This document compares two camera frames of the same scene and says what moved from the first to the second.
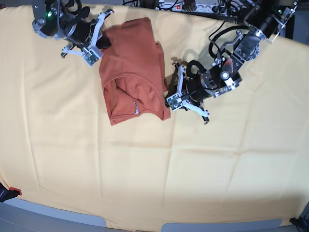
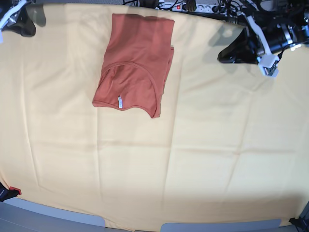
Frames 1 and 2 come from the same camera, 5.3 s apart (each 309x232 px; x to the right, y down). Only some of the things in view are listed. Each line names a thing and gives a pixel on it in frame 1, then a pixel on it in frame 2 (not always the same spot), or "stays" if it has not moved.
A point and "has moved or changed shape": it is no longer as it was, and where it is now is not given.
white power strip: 201,7 stays
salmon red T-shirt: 133,71 has moved or changed shape
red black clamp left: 6,195 stays
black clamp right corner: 300,223 stays
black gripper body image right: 203,84 → 245,49
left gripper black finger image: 103,43 → 24,25
